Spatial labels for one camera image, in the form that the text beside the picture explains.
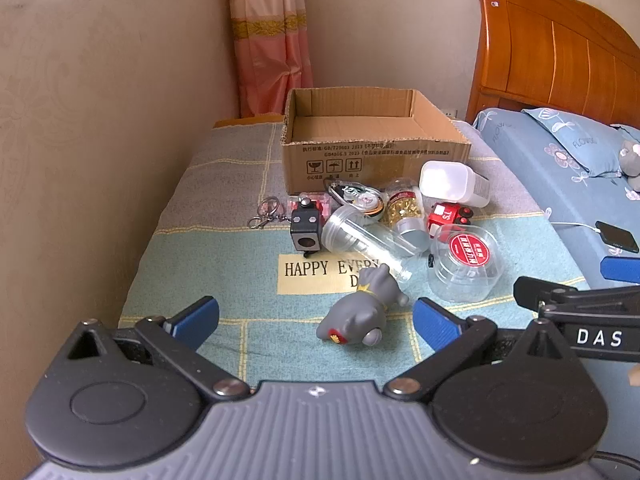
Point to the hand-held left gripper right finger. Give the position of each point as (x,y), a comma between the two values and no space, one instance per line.
(435,322)

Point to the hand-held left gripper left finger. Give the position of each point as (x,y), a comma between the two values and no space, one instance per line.
(195,316)

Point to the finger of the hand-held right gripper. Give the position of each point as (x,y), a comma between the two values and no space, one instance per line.
(622,269)
(550,294)

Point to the clear round red-label container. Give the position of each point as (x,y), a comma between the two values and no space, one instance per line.
(467,255)

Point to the grey dog toy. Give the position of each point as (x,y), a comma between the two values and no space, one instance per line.
(360,310)

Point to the red toy truck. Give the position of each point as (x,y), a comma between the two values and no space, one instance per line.
(442,216)

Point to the gold bead bottle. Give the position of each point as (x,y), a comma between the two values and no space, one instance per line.
(402,205)

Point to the tall clear plastic cup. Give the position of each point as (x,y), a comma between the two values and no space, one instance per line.
(350,232)

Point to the black cube camera toy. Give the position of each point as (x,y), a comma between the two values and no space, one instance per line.
(305,227)

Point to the white plastic container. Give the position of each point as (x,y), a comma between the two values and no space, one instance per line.
(445,180)

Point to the brown cardboard box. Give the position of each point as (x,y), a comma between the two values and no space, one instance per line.
(320,160)

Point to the black phone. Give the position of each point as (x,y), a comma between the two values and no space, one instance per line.
(617,237)

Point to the blue floral bed sheet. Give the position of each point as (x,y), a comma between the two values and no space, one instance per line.
(565,200)

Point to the checked blue grey blanket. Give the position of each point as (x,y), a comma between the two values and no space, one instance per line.
(200,210)

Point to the grey plush toy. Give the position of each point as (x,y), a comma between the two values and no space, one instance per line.
(631,160)

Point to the blue floral pillow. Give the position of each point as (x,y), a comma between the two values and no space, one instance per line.
(575,135)

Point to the clear black teardrop case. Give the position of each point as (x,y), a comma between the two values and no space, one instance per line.
(360,200)

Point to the orange wooden headboard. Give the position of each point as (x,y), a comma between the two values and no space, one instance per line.
(550,50)

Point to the pink curtain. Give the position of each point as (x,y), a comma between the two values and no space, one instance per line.
(265,60)

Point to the white wall socket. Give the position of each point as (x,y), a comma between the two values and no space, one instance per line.
(451,113)

